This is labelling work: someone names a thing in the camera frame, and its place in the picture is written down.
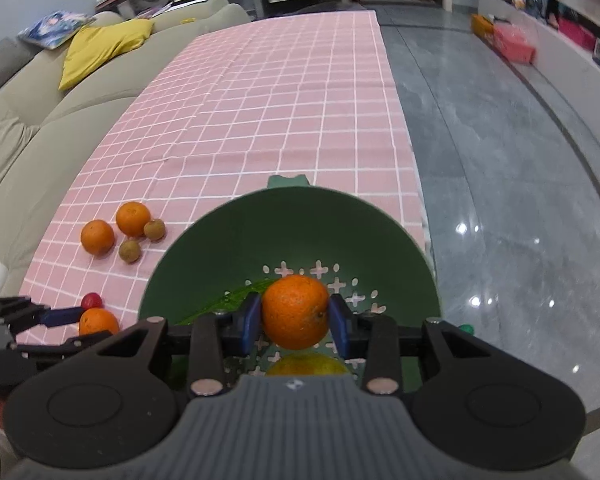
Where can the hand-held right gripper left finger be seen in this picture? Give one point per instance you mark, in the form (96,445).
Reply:
(250,321)

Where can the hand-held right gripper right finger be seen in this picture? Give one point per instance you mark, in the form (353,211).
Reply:
(338,324)

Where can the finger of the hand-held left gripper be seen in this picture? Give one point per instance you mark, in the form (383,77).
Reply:
(65,343)
(60,315)

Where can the large orange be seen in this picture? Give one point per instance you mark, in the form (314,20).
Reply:
(295,312)

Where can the green colander bowl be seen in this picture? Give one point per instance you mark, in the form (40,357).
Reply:
(290,230)

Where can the small red fruit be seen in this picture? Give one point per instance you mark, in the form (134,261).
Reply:
(92,301)

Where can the yellowish orange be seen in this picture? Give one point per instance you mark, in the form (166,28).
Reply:
(305,366)

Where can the brown longan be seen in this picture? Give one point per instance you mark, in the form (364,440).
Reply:
(154,230)
(129,251)

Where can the small green object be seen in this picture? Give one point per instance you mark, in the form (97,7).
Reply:
(466,329)

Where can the pink checkered tablecloth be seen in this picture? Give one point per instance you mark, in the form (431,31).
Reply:
(280,110)

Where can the beige sofa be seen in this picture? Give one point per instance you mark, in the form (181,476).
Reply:
(105,92)

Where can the grey cushion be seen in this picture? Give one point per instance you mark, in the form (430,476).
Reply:
(2,62)

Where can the yellow pillow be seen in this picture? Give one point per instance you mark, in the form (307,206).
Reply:
(100,47)

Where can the orange box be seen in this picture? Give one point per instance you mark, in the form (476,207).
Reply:
(482,27)

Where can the pink box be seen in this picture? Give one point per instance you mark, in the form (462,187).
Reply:
(515,44)

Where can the white low cabinet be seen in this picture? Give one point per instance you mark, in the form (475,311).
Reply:
(570,65)

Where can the magenta box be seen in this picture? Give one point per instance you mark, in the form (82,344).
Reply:
(576,33)

